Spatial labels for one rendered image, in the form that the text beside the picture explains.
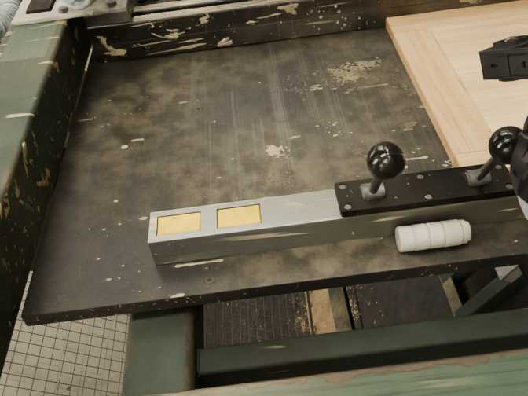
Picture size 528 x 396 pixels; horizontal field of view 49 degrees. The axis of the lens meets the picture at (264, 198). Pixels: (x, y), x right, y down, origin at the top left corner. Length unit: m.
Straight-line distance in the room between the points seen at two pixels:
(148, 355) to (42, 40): 0.55
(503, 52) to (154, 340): 0.46
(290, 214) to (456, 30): 0.52
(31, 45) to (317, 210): 0.54
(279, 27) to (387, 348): 0.61
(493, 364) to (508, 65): 0.25
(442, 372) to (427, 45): 0.60
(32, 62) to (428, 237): 0.62
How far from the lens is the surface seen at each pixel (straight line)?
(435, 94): 0.89
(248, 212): 0.68
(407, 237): 0.67
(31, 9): 1.09
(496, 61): 0.52
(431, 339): 0.68
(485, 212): 0.72
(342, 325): 1.93
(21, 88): 0.90
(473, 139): 0.82
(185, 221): 0.69
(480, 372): 0.55
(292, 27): 1.07
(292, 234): 0.67
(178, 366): 0.66
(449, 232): 0.68
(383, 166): 0.56
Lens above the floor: 1.84
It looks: 22 degrees down
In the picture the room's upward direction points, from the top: 71 degrees counter-clockwise
